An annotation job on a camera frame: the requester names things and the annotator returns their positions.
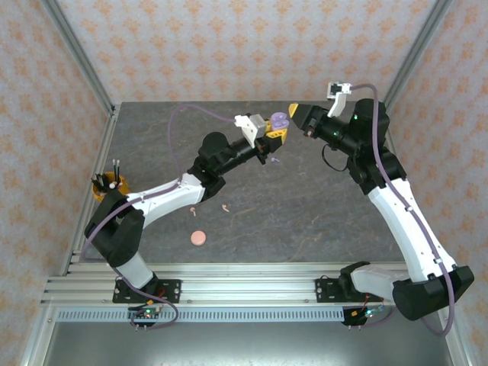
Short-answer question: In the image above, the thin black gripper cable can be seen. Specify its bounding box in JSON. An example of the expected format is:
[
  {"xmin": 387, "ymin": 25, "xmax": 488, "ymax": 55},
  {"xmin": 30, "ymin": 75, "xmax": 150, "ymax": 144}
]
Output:
[{"xmin": 322, "ymin": 143, "xmax": 351, "ymax": 173}]

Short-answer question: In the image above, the aluminium frame leg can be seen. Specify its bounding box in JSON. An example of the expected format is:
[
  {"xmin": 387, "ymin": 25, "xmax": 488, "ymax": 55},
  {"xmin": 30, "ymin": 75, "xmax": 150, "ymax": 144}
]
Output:
[
  {"xmin": 436, "ymin": 304, "xmax": 476, "ymax": 366},
  {"xmin": 18, "ymin": 304, "xmax": 58, "ymax": 366}
]

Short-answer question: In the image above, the grey slotted cable duct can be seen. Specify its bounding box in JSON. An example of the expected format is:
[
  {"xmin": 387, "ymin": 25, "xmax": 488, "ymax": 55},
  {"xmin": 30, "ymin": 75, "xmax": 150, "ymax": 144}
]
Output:
[{"xmin": 56, "ymin": 308, "xmax": 346, "ymax": 324}]

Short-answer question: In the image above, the yellow pen holder cup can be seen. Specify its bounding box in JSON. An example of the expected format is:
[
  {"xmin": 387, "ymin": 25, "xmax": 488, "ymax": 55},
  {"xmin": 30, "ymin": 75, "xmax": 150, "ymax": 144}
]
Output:
[{"xmin": 92, "ymin": 171, "xmax": 130, "ymax": 202}]

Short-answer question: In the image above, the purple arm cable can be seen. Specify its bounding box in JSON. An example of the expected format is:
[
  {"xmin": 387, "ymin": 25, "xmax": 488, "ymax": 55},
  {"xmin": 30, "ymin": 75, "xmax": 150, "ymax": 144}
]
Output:
[
  {"xmin": 81, "ymin": 105, "xmax": 238, "ymax": 331},
  {"xmin": 345, "ymin": 82, "xmax": 458, "ymax": 339}
]

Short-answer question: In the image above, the small controller circuit board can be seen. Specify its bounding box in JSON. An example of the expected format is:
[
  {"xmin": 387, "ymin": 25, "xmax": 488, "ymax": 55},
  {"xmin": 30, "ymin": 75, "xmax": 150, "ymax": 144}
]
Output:
[
  {"xmin": 127, "ymin": 299, "xmax": 165, "ymax": 329},
  {"xmin": 342, "ymin": 303, "xmax": 387, "ymax": 329}
]

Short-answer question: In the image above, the aluminium table edge rail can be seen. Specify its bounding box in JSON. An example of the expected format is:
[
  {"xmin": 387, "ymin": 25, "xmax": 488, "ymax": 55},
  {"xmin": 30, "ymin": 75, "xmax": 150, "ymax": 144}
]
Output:
[{"xmin": 60, "ymin": 262, "xmax": 435, "ymax": 278}]

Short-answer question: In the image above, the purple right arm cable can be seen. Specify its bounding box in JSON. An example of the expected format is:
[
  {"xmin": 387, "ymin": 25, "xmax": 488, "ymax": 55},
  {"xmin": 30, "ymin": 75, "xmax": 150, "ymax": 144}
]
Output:
[{"xmin": 345, "ymin": 82, "xmax": 458, "ymax": 339}]

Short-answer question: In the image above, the purple earbud charging case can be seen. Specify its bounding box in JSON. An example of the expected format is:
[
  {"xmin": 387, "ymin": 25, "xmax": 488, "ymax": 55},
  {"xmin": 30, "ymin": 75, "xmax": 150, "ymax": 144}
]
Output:
[{"xmin": 269, "ymin": 111, "xmax": 290, "ymax": 131}]

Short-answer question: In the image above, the wide aluminium mounting beam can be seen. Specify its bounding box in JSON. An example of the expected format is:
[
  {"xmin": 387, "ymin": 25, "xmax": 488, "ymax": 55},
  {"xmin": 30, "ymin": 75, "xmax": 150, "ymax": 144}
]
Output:
[{"xmin": 40, "ymin": 276, "xmax": 458, "ymax": 307}]

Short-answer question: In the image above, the aluminium frame post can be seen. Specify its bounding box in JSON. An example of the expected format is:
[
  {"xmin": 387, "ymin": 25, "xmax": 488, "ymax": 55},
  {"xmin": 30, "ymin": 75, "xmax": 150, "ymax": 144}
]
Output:
[
  {"xmin": 380, "ymin": 0, "xmax": 455, "ymax": 114},
  {"xmin": 40, "ymin": 0, "xmax": 117, "ymax": 115}
]

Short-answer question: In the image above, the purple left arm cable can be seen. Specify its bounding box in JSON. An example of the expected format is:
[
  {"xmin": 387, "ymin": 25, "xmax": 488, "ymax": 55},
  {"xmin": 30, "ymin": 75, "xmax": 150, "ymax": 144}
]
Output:
[{"xmin": 81, "ymin": 105, "xmax": 238, "ymax": 331}]

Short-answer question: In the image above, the grey metal panel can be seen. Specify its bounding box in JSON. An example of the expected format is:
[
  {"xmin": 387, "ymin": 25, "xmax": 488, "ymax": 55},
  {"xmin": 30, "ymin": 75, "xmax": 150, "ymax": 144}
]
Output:
[{"xmin": 22, "ymin": 304, "xmax": 472, "ymax": 366}]

